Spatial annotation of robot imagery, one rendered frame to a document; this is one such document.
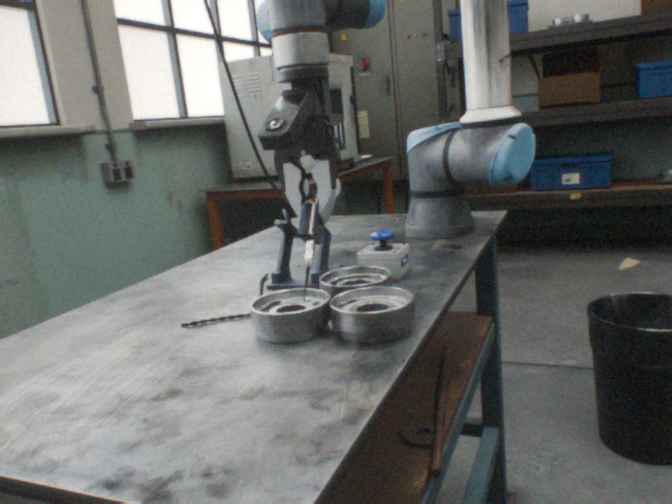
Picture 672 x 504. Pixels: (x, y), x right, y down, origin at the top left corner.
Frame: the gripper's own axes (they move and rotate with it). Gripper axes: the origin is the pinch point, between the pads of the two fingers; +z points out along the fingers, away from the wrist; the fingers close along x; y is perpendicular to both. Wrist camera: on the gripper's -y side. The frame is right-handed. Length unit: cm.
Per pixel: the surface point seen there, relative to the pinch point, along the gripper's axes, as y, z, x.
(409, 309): -10.4, 9.9, -15.6
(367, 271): 6.3, 9.9, -5.4
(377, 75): 376, -45, 93
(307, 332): -13.2, 12.2, -3.3
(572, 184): 344, 44, -46
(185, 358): -20.2, 13.2, 9.9
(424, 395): 22.0, 38.2, -9.1
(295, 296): -5.4, 10.1, 1.5
